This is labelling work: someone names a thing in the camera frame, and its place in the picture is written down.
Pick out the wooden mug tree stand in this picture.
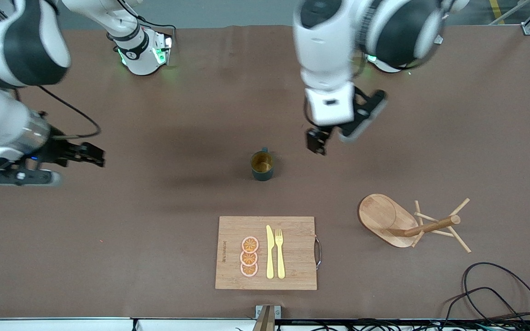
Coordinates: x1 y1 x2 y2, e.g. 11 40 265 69
358 194 472 254

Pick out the brown table mat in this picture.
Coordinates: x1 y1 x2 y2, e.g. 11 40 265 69
0 24 530 320

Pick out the dark teal ribbed cup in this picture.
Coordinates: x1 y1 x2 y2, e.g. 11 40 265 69
250 147 275 182

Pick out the yellow plastic fork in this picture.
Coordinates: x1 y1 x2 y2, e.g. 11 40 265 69
275 229 286 280

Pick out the yellow plastic knife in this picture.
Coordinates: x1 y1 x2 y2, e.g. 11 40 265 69
266 225 275 280

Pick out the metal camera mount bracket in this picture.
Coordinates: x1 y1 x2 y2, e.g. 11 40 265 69
252 305 282 331

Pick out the bamboo cutting board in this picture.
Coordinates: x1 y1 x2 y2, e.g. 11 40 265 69
215 216 322 291

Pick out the black right base cable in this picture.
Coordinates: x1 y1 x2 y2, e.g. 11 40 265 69
109 0 177 46

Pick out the black floor cable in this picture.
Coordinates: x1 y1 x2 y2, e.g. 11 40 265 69
463 262 530 325
442 286 530 331

